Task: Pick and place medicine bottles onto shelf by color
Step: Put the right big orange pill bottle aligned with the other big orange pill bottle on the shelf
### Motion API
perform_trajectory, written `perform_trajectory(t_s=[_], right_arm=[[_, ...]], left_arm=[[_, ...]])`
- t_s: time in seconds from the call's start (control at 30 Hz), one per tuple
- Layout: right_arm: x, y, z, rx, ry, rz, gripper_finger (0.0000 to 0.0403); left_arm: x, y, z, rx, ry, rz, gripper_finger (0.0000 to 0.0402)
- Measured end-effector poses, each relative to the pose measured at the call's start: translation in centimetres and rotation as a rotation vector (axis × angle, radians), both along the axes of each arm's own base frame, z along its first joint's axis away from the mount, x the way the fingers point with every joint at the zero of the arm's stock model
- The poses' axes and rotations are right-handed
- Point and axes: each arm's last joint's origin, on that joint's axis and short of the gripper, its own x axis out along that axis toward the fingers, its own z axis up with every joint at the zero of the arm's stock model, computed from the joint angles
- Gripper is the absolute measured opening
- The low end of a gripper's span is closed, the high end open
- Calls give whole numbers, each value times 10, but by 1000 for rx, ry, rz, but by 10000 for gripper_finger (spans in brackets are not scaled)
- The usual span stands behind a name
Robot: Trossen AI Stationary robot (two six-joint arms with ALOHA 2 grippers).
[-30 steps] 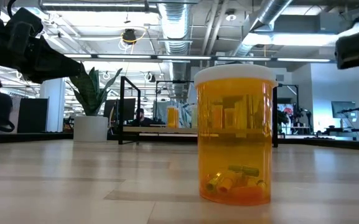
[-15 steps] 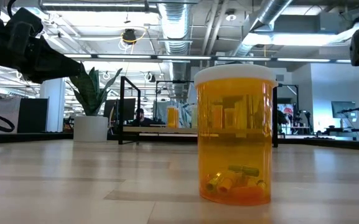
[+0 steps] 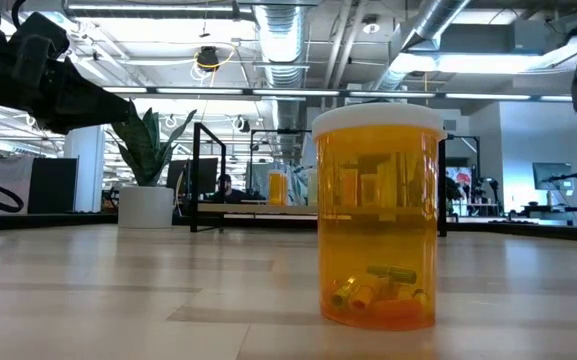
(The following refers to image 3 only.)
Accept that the black partition panel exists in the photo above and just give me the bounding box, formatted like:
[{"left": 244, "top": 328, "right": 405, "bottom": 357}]
[{"left": 27, "top": 157, "right": 79, "bottom": 215}]

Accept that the colourful wall poster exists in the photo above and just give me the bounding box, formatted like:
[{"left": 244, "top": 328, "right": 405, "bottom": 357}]
[{"left": 455, "top": 166, "right": 474, "bottom": 201}]

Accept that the white cloth banner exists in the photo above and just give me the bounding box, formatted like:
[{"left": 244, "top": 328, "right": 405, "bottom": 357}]
[{"left": 0, "top": 154, "right": 32, "bottom": 215}]

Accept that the black overhead camera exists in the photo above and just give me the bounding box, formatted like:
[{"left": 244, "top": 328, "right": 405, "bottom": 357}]
[{"left": 195, "top": 45, "right": 222, "bottom": 72}]

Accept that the grey computer monitor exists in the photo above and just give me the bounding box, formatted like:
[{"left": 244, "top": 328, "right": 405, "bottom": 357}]
[{"left": 531, "top": 161, "right": 574, "bottom": 192}]

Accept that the small orange pill bottle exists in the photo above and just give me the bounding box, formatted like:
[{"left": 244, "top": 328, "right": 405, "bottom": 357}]
[{"left": 267, "top": 170, "right": 289, "bottom": 207}]

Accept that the person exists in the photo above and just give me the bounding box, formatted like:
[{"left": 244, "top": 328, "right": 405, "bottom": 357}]
[
  {"left": 210, "top": 173, "right": 247, "bottom": 204},
  {"left": 444, "top": 173, "right": 464, "bottom": 217}
]

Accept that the green plant in white pot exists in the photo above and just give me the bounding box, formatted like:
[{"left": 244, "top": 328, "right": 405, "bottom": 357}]
[{"left": 106, "top": 102, "right": 198, "bottom": 230}]

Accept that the silver ribbed air duct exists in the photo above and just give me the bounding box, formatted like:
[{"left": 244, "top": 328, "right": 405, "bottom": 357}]
[
  {"left": 372, "top": 0, "right": 472, "bottom": 91},
  {"left": 251, "top": 3, "right": 315, "bottom": 89}
]

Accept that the large orange bottle with capsules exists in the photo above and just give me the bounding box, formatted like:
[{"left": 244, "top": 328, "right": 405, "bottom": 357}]
[{"left": 311, "top": 102, "right": 448, "bottom": 332}]

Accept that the wooden shelf with black frame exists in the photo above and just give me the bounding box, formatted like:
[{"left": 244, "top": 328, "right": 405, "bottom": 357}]
[{"left": 189, "top": 121, "right": 482, "bottom": 239}]

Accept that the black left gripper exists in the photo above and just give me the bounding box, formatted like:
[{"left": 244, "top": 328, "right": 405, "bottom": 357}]
[{"left": 0, "top": 12, "right": 135, "bottom": 136}]

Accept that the black computer monitor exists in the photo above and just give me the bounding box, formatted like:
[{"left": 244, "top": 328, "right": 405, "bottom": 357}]
[{"left": 166, "top": 157, "right": 219, "bottom": 202}]

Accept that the background black metal frame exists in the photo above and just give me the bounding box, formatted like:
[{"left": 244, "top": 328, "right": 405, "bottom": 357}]
[{"left": 249, "top": 128, "right": 314, "bottom": 201}]

